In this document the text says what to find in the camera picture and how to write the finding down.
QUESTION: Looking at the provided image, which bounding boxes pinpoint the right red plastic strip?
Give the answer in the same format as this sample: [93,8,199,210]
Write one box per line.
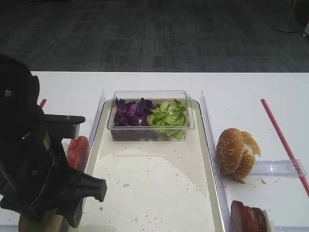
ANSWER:
[260,99,309,195]

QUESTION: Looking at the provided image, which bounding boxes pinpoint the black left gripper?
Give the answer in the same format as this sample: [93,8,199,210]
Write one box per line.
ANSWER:
[0,115,107,220]

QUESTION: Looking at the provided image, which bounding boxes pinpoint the white caster wheel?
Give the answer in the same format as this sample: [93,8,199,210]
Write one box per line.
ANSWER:
[302,32,309,38]

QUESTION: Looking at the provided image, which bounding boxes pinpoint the clear rail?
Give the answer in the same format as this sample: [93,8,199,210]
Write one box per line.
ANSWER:
[249,159,307,177]
[275,226,309,232]

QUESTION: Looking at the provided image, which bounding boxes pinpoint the sesame bun rear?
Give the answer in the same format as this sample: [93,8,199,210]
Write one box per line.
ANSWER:
[232,131,261,183]

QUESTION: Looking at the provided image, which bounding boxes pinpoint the tomato slices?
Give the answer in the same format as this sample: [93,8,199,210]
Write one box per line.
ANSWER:
[67,136,88,170]

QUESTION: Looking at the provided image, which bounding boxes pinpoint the green lettuce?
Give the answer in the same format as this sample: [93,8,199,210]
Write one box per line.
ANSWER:
[148,99,187,140]

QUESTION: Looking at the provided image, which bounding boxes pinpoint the purple cabbage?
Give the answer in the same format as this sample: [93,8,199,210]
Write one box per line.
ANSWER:
[113,98,159,127]

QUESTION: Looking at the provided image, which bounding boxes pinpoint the meat patties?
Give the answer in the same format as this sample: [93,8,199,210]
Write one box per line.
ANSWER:
[231,201,267,232]

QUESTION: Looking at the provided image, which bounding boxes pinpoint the red plastic strip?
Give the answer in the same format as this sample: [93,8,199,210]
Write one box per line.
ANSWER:
[39,99,47,109]
[260,99,309,195]

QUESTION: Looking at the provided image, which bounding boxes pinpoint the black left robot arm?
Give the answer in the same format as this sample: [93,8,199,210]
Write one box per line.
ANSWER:
[0,55,107,228]

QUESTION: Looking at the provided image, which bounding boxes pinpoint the metal tray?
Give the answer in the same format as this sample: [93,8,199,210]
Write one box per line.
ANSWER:
[78,100,224,232]

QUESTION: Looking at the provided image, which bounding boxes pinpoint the white pusher block right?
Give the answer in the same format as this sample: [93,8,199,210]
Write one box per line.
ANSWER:
[263,209,276,232]

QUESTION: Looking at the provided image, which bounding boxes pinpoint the sesame bun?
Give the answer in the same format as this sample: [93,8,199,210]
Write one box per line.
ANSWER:
[232,131,261,183]
[216,128,244,174]

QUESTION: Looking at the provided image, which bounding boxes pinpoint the white floor stand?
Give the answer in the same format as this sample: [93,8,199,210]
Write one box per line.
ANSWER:
[273,0,299,33]

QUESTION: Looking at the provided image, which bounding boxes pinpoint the left red plastic strip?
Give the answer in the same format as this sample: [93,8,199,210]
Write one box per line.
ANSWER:
[39,99,47,109]

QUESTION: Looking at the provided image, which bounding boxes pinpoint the clear left long divider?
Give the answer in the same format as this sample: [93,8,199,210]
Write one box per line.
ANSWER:
[80,89,106,173]

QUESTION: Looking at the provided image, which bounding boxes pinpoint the clear plastic container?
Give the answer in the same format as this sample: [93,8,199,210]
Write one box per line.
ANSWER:
[107,90,195,141]

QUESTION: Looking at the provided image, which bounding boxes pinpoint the clear right upper rail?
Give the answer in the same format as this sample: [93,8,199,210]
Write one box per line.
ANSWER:
[249,159,307,177]

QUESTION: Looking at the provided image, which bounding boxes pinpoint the clear right lower rail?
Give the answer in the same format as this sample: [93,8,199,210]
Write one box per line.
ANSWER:
[275,226,309,232]

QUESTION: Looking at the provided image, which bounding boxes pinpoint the sesame bun front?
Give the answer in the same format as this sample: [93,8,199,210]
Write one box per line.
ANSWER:
[216,128,244,174]

